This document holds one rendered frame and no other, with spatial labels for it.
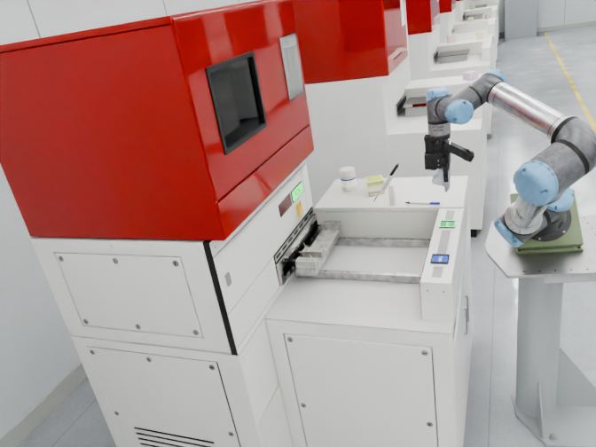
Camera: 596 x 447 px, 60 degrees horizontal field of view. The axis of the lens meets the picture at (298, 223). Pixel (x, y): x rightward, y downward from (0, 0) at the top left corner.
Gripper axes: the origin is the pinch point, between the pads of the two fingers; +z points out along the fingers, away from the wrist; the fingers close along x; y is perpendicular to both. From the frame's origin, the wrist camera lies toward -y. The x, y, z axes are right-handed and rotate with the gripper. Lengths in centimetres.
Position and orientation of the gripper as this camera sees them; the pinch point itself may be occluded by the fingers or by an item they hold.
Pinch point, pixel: (448, 188)
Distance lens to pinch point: 190.6
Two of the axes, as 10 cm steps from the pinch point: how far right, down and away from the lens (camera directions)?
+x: -3.4, 4.3, -8.4
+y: -9.3, 0.0, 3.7
